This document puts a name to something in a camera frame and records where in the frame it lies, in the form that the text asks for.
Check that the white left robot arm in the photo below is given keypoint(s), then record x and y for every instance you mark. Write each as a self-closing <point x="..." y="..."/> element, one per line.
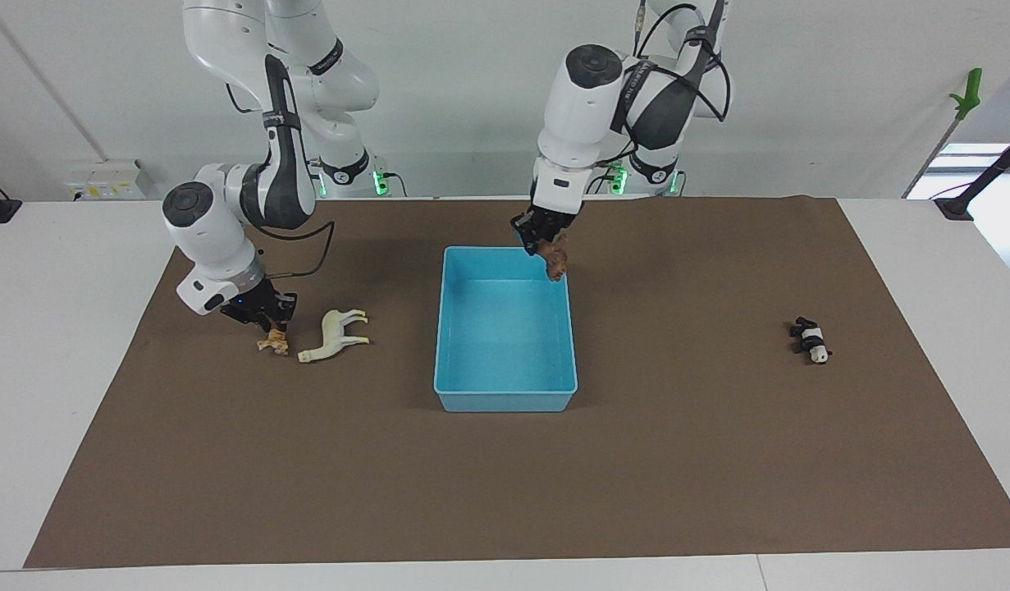
<point x="582" y="115"/>

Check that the white wall socket box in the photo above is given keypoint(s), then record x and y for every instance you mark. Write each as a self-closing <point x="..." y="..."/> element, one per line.
<point x="107" y="180"/>

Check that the brown table mat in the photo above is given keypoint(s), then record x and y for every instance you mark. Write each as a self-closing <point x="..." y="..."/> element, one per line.
<point x="636" y="476"/>

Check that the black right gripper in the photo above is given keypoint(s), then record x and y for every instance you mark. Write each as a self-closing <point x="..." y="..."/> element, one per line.
<point x="258" y="304"/>

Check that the black slanted camera stand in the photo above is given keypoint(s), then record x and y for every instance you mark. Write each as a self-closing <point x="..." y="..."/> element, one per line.
<point x="984" y="176"/>

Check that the orange striped tiger toy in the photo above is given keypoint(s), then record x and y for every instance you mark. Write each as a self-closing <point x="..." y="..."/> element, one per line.
<point x="275" y="343"/>

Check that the light blue storage box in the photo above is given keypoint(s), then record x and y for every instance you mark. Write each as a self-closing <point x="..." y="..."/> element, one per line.
<point x="504" y="328"/>

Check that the brown lion toy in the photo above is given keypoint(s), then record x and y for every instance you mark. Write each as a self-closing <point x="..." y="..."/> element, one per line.
<point x="557" y="261"/>

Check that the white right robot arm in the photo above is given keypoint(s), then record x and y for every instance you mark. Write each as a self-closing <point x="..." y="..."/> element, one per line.
<point x="213" y="222"/>

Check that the green clamp on pole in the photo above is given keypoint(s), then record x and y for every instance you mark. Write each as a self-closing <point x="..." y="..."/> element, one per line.
<point x="968" y="94"/>

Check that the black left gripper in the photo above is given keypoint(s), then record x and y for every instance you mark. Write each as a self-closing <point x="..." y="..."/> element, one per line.
<point x="550" y="222"/>

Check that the black and white panda toy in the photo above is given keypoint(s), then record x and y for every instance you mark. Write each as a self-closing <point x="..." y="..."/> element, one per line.
<point x="812" y="338"/>

